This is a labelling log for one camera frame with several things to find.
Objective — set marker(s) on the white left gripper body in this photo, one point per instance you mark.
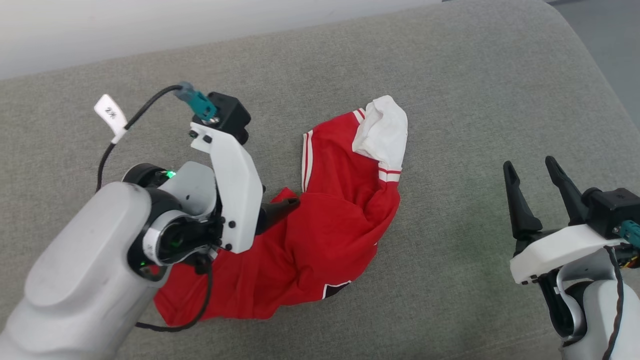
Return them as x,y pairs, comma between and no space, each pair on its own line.
240,195

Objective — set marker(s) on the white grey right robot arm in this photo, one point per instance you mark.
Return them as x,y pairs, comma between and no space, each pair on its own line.
595,310

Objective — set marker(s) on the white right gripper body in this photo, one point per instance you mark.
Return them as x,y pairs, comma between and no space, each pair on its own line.
555,252

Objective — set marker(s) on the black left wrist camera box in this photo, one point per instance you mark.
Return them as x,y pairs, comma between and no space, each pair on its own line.
231,115

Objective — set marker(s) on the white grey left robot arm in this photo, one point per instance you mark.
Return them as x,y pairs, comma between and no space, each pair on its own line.
80,280

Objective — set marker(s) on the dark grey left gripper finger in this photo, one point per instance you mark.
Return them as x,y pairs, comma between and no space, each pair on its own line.
277,211

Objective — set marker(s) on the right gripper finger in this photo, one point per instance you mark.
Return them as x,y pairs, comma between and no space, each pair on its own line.
522,215
570,197

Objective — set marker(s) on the red basketball jersey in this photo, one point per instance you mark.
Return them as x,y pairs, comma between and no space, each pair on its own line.
330,225

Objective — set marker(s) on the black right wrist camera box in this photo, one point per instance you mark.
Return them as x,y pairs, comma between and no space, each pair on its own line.
612,207

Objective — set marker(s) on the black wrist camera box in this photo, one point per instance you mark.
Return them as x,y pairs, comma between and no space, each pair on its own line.
612,207
231,115

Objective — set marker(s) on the grey fabric sofa cushion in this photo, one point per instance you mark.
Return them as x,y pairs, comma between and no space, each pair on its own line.
450,125

